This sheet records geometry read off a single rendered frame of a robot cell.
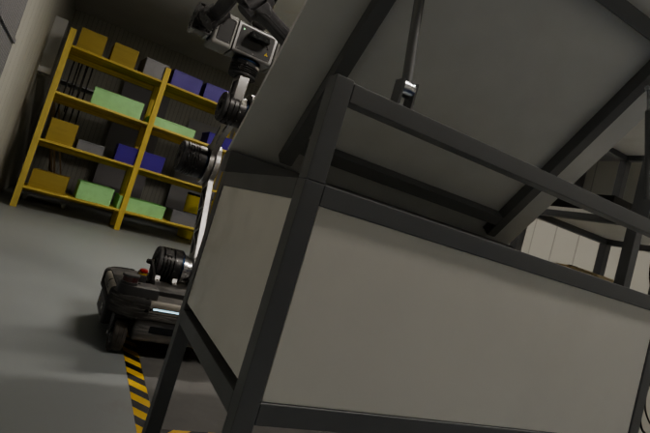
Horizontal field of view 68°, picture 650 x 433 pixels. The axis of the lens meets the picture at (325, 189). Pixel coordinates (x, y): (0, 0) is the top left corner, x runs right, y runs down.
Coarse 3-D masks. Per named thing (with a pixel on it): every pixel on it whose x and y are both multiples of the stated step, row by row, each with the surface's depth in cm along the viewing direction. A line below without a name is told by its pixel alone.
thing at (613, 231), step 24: (624, 144) 210; (624, 168) 222; (552, 216) 187; (576, 216) 175; (600, 216) 167; (600, 240) 217; (624, 240) 157; (648, 240) 191; (600, 264) 219; (624, 264) 155
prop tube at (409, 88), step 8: (416, 0) 101; (424, 0) 101; (416, 8) 100; (416, 16) 99; (416, 24) 99; (416, 32) 99; (408, 40) 99; (416, 40) 98; (408, 48) 98; (416, 48) 98; (408, 56) 97; (408, 64) 96; (408, 72) 96; (408, 80) 96; (408, 88) 95; (408, 96) 95
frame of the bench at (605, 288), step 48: (288, 192) 91; (336, 192) 88; (288, 240) 85; (432, 240) 99; (480, 240) 104; (288, 288) 85; (624, 288) 127; (192, 336) 118; (240, 384) 84; (144, 432) 131; (240, 432) 83; (384, 432) 96; (432, 432) 102; (480, 432) 108; (528, 432) 114
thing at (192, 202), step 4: (188, 192) 724; (188, 196) 722; (192, 196) 716; (196, 196) 715; (188, 200) 719; (192, 200) 715; (196, 200) 714; (212, 200) 727; (188, 204) 718; (192, 204) 715; (196, 204) 714; (184, 208) 724; (188, 208) 716; (192, 208) 714; (196, 208) 714; (192, 212) 714; (196, 212) 715; (180, 232) 716; (184, 232) 713; (188, 232) 713; (192, 232) 715; (180, 236) 715; (184, 236) 713; (188, 236) 713
